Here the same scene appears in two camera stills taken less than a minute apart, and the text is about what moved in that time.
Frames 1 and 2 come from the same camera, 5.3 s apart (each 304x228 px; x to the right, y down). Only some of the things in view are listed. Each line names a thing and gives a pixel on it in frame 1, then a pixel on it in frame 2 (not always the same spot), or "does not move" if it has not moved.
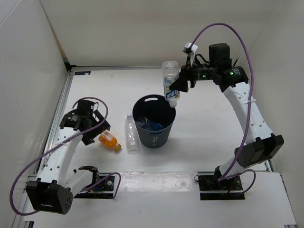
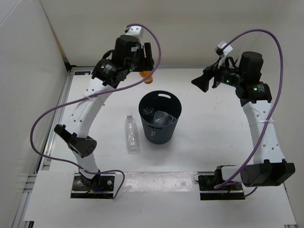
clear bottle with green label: x=170 y=71 → x=147 y=110
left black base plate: x=106 y=190 does not move
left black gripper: x=88 y=138 → x=147 y=63
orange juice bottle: x=109 y=140 → x=144 y=73
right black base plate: x=211 y=188 does not move
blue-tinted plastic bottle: x=152 y=125 → x=161 y=118
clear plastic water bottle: x=132 y=137 does not move
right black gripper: x=181 y=83 → x=203 y=81
